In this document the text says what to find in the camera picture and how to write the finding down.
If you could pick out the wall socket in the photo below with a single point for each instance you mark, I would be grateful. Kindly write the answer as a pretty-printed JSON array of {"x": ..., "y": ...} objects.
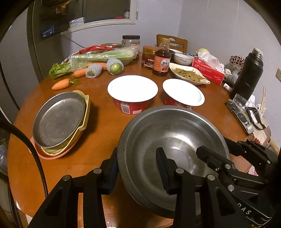
[{"x": 278, "y": 74}]

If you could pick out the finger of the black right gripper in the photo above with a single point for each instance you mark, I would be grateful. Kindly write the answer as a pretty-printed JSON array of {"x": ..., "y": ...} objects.
[
  {"x": 239, "y": 148},
  {"x": 215, "y": 161}
]

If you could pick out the grey refrigerator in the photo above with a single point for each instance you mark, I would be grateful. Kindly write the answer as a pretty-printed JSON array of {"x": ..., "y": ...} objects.
[{"x": 20, "y": 72}]

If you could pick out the white ceramic bowl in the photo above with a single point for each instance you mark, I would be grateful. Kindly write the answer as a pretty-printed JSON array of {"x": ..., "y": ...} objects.
[{"x": 182, "y": 59}]

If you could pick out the carrot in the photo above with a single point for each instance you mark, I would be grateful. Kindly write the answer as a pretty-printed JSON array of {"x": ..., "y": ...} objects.
[
  {"x": 103, "y": 65},
  {"x": 79, "y": 73},
  {"x": 65, "y": 83}
]

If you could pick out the middle carrot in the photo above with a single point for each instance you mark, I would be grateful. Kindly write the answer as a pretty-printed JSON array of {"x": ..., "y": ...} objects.
[{"x": 79, "y": 73}]

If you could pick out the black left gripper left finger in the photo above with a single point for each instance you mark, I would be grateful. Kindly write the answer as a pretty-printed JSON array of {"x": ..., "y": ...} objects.
[{"x": 99, "y": 181}]

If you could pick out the pink plastic plate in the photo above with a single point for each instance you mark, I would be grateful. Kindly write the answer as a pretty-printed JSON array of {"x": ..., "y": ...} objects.
[{"x": 45, "y": 156}]

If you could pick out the wrapped celery bunch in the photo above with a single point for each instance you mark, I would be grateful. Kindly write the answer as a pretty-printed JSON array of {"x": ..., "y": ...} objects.
[{"x": 79, "y": 61}]

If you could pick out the foam-wrapped fruit left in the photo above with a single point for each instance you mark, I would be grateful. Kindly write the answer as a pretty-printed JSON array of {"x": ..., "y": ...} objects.
[{"x": 93, "y": 70}]

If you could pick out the wooden chair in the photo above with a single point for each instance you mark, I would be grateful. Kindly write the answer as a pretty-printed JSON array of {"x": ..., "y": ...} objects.
[{"x": 175, "y": 42}]

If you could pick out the red snack bag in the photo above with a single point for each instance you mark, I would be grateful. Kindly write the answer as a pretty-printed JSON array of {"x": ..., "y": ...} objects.
[{"x": 96, "y": 49}]

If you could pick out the yellow shell-shaped plate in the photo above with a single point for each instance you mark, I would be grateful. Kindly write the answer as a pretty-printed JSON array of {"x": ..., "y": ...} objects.
[{"x": 64, "y": 146}]

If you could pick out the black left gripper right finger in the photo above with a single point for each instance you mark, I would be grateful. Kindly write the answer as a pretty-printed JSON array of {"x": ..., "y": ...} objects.
[{"x": 177, "y": 181}]

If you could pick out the red tissue box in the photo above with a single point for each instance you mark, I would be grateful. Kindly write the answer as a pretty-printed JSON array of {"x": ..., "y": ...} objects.
[{"x": 209, "y": 66}]

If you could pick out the clear jar black lid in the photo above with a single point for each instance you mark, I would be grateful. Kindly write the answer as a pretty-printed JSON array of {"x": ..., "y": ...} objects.
[{"x": 130, "y": 40}]

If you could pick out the white dish with food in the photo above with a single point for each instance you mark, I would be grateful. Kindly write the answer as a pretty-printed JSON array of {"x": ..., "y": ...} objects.
[{"x": 189, "y": 74}]

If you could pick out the black device on table edge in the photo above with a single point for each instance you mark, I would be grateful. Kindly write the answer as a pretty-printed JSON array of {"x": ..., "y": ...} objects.
[{"x": 246, "y": 114}]

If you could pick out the large steel bowl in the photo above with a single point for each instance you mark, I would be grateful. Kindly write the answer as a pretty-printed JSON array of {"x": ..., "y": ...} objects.
[{"x": 179, "y": 132}]

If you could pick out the chili sauce jar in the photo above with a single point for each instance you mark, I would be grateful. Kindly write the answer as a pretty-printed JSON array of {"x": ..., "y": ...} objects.
[{"x": 148, "y": 54}]

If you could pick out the steel plate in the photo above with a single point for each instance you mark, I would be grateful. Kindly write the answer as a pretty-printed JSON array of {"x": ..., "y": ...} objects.
[{"x": 58, "y": 119}]

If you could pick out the dark sauce bottle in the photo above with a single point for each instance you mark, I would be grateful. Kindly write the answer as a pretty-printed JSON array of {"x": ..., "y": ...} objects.
[{"x": 162, "y": 58}]

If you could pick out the front carrot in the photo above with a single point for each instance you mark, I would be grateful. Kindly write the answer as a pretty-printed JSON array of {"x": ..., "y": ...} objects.
[{"x": 65, "y": 83}]

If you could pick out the red noodle cup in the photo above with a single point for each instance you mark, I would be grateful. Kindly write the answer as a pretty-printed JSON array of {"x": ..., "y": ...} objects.
[
  {"x": 132, "y": 94},
  {"x": 183, "y": 94}
]

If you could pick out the foam-wrapped green fruit right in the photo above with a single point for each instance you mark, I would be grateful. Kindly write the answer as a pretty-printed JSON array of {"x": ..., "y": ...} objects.
[{"x": 114, "y": 66}]

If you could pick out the small white bottle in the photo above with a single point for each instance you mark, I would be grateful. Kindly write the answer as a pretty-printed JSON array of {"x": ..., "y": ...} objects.
[{"x": 227, "y": 87}]

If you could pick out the black thermos flask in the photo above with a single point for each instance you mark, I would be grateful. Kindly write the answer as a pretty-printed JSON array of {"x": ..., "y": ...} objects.
[{"x": 250, "y": 74}]

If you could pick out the back carrot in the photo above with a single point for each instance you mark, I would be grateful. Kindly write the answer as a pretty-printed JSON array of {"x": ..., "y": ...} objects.
[{"x": 103, "y": 65}]

